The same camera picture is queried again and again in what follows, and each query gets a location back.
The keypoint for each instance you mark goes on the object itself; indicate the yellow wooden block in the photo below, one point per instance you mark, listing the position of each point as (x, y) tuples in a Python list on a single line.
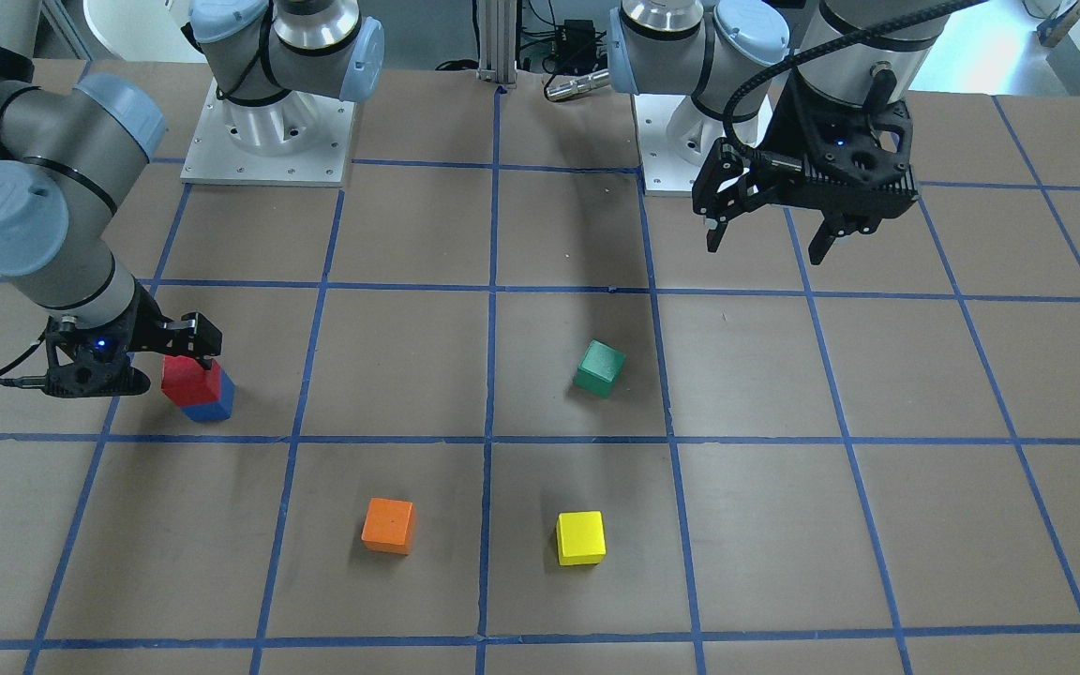
[(580, 537)]

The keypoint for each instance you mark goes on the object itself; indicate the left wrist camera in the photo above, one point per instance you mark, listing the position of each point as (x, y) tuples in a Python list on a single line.
[(853, 162)]

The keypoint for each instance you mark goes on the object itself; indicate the aluminium frame post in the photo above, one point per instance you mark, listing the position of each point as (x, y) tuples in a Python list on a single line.
[(497, 41)]

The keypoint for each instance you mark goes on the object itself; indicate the blue wooden block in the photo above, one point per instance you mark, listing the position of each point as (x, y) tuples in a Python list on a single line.
[(221, 406)]

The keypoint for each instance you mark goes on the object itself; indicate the green wooden block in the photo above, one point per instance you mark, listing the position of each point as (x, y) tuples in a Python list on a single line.
[(599, 369)]

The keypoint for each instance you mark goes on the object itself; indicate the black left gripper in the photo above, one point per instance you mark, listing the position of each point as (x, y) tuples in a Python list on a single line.
[(795, 131)]

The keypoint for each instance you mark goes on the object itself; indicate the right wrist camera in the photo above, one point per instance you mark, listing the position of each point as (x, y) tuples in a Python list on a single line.
[(82, 363)]

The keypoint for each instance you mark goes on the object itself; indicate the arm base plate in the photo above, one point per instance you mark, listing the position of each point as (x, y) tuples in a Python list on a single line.
[(304, 140), (673, 139)]

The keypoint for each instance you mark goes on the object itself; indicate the orange wooden block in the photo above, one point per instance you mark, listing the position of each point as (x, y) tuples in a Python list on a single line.
[(389, 526)]

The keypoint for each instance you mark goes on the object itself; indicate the red wooden block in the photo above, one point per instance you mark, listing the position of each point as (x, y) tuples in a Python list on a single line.
[(187, 382)]

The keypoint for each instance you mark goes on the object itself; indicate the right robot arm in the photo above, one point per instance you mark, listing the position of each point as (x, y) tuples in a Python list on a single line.
[(68, 161)]

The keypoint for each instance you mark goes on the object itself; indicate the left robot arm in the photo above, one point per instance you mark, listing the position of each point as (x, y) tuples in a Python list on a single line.
[(734, 58)]

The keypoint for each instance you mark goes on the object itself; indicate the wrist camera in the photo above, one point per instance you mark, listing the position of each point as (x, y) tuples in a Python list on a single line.
[(82, 363), (853, 162)]

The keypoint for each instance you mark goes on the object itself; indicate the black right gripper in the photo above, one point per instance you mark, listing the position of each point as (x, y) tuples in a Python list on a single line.
[(142, 322)]

